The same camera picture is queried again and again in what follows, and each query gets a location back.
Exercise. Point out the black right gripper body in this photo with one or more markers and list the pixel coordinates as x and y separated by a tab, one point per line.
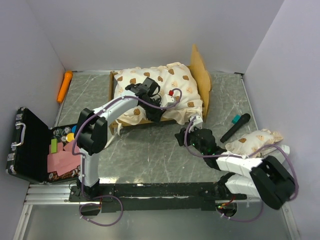
192	139

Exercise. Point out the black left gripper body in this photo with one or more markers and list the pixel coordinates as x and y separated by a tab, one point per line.
151	113

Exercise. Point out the bear print bed mattress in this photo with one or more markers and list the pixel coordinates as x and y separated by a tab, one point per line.
168	77

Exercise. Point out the small bear print pillow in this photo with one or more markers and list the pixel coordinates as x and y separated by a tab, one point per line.
251	142

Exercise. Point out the wooden pet bed frame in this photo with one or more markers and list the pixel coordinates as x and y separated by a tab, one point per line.
203	79

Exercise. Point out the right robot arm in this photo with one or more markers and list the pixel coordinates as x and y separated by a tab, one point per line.
265	178

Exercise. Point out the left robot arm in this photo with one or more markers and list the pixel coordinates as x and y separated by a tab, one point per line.
91	133

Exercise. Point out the white lint roller box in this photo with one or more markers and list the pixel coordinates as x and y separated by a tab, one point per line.
272	151

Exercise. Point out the orange plastic carrot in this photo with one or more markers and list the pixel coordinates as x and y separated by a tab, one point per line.
65	85

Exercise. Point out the blue round cap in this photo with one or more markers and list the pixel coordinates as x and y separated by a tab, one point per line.
73	129

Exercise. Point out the yellow round cap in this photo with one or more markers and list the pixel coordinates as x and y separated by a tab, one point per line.
70	137

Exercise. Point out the green block in case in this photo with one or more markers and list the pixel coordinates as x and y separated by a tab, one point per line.
54	146

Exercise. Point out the pink paper sheets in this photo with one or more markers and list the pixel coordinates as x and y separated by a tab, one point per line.
63	161

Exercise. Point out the black open carrying case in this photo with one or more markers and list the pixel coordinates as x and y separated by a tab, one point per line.
30	146

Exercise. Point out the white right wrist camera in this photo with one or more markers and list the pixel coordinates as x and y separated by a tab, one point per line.
196	121

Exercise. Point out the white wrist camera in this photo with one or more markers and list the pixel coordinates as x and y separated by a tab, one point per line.
196	121
168	101

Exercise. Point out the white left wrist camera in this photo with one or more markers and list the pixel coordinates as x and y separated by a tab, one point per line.
168	101

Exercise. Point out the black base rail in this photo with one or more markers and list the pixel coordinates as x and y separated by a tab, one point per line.
204	196

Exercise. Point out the aluminium frame rail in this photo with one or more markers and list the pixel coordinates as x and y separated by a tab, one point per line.
60	194

